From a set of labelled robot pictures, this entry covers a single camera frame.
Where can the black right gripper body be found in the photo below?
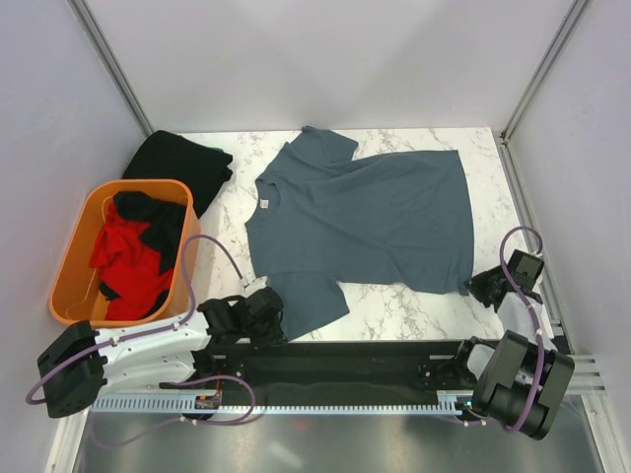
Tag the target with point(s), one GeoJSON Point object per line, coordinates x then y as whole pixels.
{"type": "Point", "coordinates": [497, 274]}

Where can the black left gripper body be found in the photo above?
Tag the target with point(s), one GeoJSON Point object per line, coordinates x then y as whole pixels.
{"type": "Point", "coordinates": [263, 334]}

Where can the grey-blue t-shirt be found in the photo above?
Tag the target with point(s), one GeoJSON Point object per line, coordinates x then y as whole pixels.
{"type": "Point", "coordinates": [324, 218]}

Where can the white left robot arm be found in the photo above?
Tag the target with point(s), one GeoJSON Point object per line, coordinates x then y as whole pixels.
{"type": "Point", "coordinates": [85, 363]}

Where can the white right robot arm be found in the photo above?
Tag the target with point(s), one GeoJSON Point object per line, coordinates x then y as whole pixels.
{"type": "Point", "coordinates": [520, 381]}

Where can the folded black t-shirt stack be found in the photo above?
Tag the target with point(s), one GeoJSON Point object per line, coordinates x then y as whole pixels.
{"type": "Point", "coordinates": [165, 155]}

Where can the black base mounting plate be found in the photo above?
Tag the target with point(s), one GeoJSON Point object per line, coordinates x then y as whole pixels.
{"type": "Point", "coordinates": [335, 373]}

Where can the black t-shirt in basket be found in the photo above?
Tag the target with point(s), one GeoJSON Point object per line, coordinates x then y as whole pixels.
{"type": "Point", "coordinates": [165, 219]}

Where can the red t-shirt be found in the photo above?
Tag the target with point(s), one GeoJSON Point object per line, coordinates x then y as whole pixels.
{"type": "Point", "coordinates": [128, 269]}

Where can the orange plastic basket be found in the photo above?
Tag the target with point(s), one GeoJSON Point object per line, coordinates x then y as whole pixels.
{"type": "Point", "coordinates": [75, 295]}

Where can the white slotted cable duct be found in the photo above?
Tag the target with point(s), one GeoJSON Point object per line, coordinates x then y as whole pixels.
{"type": "Point", "coordinates": [193, 404]}

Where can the aluminium frame rail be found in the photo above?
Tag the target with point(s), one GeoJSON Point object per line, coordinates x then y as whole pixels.
{"type": "Point", "coordinates": [586, 379]}

